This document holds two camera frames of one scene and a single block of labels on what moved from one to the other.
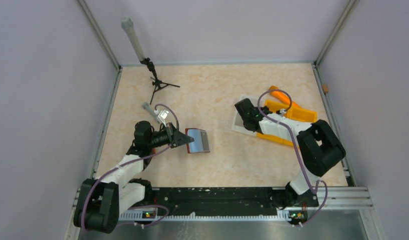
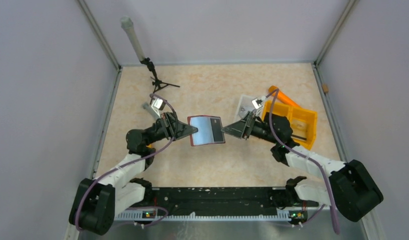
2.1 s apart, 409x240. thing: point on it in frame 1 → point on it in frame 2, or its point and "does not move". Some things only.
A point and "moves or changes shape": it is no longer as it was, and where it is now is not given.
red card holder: x=200 y=144 moves or changes shape
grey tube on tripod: x=127 y=24 does not move
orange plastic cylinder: x=275 y=91 does not move
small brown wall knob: x=325 y=88 does not move
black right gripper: x=250 y=115 → x=249 y=125
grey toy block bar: x=146 y=106 does not move
